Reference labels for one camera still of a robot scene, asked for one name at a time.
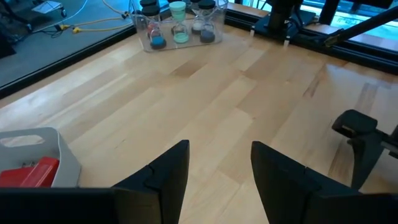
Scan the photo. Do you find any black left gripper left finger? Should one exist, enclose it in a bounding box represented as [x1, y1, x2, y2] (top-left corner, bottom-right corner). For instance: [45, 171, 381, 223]
[0, 139, 190, 224]

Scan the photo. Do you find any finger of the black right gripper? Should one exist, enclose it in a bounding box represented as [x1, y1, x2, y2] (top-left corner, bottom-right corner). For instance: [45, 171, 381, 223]
[331, 108, 398, 190]

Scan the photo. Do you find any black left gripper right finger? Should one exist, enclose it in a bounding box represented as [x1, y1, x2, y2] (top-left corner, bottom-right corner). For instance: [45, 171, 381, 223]
[251, 141, 398, 224]

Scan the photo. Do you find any red charger block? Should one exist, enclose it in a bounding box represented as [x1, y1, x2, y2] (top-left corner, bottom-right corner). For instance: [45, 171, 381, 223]
[0, 161, 35, 188]
[20, 156, 60, 188]

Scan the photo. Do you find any hourglass with blue sand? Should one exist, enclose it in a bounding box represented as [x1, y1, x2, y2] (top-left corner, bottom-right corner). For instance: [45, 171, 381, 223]
[141, 5, 168, 50]

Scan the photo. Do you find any hourglass with dark slate sand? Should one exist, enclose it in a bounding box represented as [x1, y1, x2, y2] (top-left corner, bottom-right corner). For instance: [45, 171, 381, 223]
[198, 0, 217, 44]

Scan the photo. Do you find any hourglass with red sand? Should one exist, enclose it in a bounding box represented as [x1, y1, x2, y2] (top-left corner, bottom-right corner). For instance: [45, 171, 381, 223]
[139, 0, 159, 37]

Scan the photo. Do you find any clear dish with red block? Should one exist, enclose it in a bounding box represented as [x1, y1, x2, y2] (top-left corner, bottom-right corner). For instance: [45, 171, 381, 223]
[0, 126, 82, 189]

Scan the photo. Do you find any small clear plastic bin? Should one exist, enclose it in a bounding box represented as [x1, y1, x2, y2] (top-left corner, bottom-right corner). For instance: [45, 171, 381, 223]
[130, 0, 229, 53]

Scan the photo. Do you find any teal hourglass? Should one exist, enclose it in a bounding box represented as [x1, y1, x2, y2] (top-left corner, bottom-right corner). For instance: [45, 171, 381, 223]
[169, 1, 190, 44]

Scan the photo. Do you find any hourglass with white sand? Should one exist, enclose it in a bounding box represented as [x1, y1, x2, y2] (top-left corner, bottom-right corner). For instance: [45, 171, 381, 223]
[190, 0, 205, 35]

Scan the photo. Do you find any black aluminium table frame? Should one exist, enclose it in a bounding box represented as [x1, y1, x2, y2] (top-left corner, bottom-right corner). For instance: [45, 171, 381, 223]
[0, 4, 398, 100]

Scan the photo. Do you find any yellow floor cable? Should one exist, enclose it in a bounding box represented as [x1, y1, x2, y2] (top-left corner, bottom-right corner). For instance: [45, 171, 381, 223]
[57, 0, 133, 34]

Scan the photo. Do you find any white floor cable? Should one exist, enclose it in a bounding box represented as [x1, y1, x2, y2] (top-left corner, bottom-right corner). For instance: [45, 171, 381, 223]
[30, 0, 91, 35]

